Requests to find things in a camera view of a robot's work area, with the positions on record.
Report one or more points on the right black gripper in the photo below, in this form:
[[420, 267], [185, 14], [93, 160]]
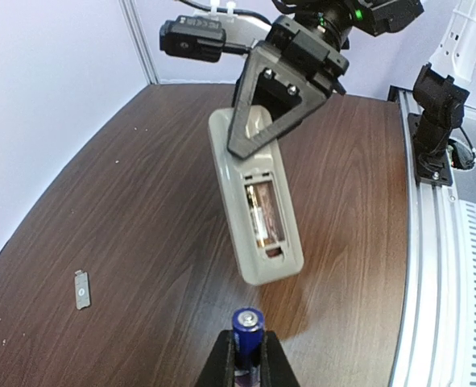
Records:
[[291, 76]]

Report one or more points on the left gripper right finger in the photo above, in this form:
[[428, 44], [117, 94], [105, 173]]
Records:
[[275, 369]]

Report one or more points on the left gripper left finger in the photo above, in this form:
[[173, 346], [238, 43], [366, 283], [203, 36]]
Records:
[[219, 367]]

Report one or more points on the blue AAA battery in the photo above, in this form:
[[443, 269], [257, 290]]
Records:
[[248, 331]]

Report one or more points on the white gold AAA battery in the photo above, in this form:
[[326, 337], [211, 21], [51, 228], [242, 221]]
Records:
[[257, 217]]

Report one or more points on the grey remote control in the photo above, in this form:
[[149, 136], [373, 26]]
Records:
[[283, 256]]

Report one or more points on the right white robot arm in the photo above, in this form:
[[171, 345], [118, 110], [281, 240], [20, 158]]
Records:
[[441, 88]]

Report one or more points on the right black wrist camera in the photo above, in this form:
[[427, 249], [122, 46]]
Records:
[[206, 37]]

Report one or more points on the front aluminium rail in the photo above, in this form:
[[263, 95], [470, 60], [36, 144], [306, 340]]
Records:
[[437, 336]]

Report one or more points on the left aluminium frame post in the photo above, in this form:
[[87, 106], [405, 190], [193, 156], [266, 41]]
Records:
[[139, 39]]

